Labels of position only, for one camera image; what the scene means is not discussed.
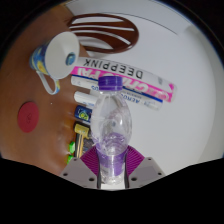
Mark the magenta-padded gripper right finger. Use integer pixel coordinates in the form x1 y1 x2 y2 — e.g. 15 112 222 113
123 146 166 189

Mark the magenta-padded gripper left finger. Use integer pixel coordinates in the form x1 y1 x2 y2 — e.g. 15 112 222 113
59 145 101 190

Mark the clear purple-capped water bottle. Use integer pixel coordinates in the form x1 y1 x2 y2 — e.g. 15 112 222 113
90 75 134 185

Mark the amber yellow-label pump bottle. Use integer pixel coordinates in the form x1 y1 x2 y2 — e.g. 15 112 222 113
73 122 92 140

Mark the white blue shuttlecock tube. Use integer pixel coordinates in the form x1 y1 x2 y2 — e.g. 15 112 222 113
70 74 164 112

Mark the white blue-capped lotion bottle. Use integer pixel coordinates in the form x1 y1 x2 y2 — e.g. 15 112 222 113
73 90 101 108

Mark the flat round red coaster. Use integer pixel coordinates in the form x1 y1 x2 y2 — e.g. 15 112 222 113
17 101 40 134

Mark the pink white shuttlecock tube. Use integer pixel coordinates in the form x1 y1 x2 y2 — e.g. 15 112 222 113
69 55 178 103

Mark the blue yellow printed mug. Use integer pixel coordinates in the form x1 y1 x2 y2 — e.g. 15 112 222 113
29 31 81 96

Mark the brown wooden chair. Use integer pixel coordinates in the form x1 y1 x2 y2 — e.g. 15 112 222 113
66 13 140 54

